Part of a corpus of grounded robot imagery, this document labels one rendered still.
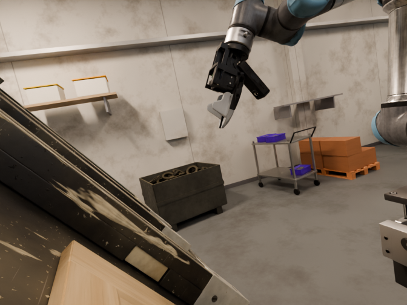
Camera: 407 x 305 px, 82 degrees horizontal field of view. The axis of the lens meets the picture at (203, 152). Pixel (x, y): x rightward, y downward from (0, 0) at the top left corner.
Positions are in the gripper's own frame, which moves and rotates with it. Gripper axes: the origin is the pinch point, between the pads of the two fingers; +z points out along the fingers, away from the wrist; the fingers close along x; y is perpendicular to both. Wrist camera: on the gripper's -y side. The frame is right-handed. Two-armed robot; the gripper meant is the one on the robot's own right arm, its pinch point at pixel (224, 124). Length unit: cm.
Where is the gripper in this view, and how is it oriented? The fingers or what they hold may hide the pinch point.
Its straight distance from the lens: 63.5
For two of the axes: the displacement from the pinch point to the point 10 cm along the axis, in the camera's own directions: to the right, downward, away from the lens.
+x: 2.8, 0.6, -9.6
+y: -9.2, -2.5, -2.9
